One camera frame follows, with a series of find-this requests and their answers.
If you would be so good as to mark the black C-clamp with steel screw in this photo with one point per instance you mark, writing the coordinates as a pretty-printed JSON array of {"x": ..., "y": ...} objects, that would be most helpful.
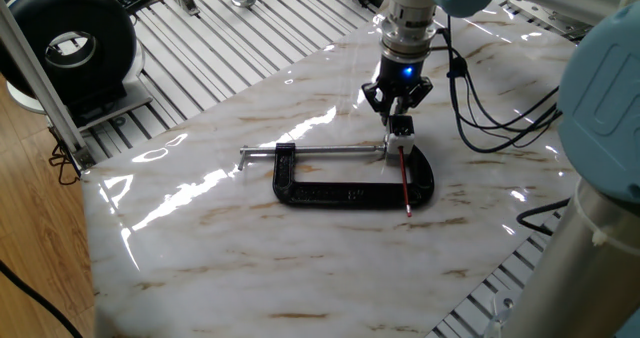
[{"x": 350, "y": 195}]

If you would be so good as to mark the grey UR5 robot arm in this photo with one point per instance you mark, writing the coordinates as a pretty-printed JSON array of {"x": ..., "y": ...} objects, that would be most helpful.
[{"x": 600, "y": 103}]

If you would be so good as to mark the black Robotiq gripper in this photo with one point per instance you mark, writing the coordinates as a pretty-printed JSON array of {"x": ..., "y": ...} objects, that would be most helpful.
[{"x": 400, "y": 73}]

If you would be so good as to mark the white marble pattern board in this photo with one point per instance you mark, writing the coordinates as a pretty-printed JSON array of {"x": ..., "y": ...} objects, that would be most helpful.
[{"x": 250, "y": 253}]

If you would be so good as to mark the red pencil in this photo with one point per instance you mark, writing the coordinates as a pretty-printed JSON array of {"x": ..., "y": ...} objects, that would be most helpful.
[{"x": 404, "y": 183}]

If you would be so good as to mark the aluminium frame beam with bracket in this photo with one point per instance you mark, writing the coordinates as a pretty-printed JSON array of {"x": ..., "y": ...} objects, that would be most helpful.
[{"x": 40, "y": 78}]

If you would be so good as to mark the perforated aluminium plate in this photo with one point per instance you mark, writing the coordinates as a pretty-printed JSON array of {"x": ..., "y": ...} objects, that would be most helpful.
[{"x": 540, "y": 20}]

